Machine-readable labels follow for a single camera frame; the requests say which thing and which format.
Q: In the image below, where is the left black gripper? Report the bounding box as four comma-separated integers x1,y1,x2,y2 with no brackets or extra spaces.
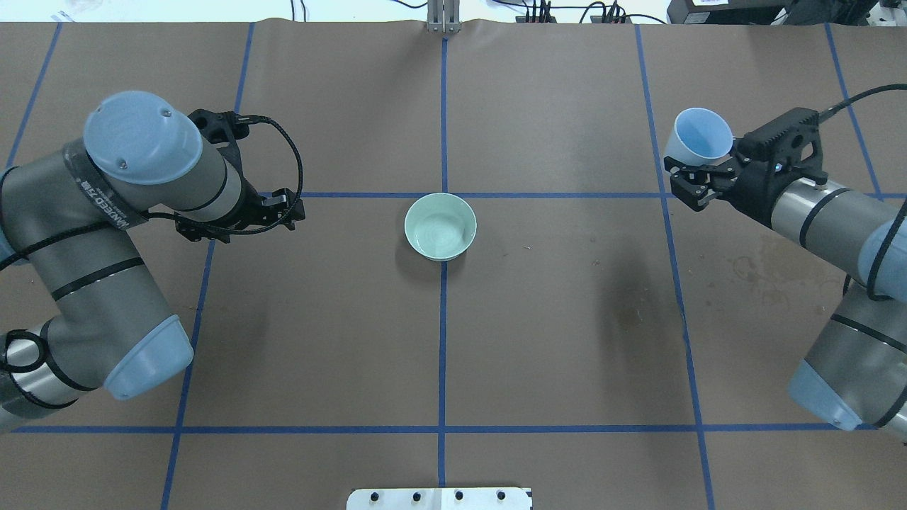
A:
174,178,307,244

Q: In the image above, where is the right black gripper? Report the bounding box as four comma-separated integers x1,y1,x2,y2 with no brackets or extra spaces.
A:
663,156,787,229

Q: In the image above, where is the light blue cup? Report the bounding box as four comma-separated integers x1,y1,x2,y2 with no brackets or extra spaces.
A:
662,108,734,164

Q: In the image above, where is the light green bowl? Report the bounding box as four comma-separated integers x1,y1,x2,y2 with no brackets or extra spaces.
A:
404,193,478,262

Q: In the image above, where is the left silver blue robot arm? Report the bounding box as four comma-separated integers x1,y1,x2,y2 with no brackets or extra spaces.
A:
2,91,305,433

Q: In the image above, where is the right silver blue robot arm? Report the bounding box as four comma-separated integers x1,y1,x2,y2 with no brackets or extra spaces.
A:
664,151,906,441

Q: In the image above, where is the black box with label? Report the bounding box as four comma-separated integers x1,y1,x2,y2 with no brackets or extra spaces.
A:
666,1,787,26

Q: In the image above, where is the black orange usb hub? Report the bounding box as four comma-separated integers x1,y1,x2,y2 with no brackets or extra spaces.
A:
515,6,558,25

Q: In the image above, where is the left black camera cable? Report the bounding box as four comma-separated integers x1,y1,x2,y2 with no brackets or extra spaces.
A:
142,115,305,238

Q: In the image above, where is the black camera cable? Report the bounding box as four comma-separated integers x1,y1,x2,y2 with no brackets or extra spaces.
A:
142,115,305,238
815,84,907,302

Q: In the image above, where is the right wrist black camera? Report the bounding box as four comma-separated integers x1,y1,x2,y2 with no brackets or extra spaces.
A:
735,107,828,188

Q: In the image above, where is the wrist black camera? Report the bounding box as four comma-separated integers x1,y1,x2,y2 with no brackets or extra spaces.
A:
735,107,828,188
188,109,250,176

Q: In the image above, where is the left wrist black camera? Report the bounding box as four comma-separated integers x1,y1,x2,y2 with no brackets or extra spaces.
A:
188,109,250,176

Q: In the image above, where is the right black camera cable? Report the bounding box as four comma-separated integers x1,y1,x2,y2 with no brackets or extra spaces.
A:
815,84,907,302

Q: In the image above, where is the aluminium frame post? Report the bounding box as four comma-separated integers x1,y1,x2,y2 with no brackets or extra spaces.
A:
427,0,462,35

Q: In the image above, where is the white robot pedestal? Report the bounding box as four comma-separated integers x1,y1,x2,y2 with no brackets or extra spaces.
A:
346,487,534,509

